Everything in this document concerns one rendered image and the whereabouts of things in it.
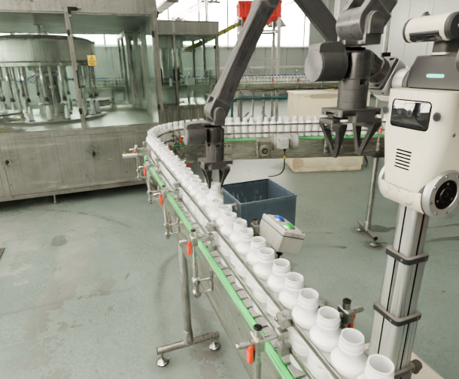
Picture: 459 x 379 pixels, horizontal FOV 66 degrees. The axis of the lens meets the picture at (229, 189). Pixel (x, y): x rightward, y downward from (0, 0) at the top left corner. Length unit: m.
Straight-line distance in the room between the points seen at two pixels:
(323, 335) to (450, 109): 0.75
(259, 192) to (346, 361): 1.52
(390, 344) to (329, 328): 0.91
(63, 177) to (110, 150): 0.62
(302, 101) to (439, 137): 4.25
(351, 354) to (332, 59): 0.50
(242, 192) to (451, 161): 1.13
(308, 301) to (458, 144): 0.73
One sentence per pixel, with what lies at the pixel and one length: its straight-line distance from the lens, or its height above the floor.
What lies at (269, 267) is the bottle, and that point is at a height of 1.13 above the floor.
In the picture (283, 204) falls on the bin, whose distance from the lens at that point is 1.79.
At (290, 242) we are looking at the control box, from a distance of 1.06.
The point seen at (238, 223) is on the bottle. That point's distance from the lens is 1.00.
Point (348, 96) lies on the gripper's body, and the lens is 0.74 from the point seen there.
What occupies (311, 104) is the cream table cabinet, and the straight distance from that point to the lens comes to 5.38.
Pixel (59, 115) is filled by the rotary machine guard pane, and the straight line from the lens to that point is 4.50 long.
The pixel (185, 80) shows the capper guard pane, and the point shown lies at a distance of 6.57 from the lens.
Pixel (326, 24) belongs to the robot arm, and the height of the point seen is 1.69.
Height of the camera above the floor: 1.58
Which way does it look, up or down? 19 degrees down
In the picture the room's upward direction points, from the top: 1 degrees counter-clockwise
